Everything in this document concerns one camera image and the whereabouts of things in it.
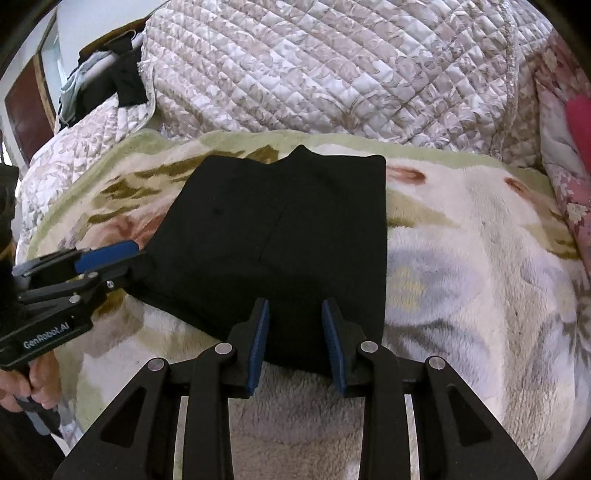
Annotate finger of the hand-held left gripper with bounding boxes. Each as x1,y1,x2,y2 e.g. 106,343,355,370
18,251,153,317
12,239,140,278

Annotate floral fleece blanket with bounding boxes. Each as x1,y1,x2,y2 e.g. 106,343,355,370
16,128,583,480

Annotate beige quilted bedspread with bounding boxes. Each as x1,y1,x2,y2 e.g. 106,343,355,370
16,0,557,250

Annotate brown wooden door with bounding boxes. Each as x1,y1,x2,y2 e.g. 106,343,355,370
4,48,60,163

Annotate black pants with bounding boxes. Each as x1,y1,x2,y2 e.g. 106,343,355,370
124,144,387,376

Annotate dark upright furniture piece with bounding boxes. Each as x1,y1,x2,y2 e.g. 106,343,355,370
0,167,20,278

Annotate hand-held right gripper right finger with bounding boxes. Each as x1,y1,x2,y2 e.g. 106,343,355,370
322,298,539,480

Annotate person's left forearm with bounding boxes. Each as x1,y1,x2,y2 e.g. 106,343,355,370
0,406,72,480

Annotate black garment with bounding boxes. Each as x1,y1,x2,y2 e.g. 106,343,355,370
78,38,149,121

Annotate pink floral quilt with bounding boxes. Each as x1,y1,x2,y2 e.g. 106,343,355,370
534,32,591,265

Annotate light blue garment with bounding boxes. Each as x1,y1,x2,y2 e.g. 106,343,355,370
56,54,114,132

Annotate person's left hand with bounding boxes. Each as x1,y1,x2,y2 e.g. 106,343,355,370
0,353,62,412

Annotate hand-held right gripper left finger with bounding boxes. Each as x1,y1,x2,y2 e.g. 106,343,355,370
54,297,271,480

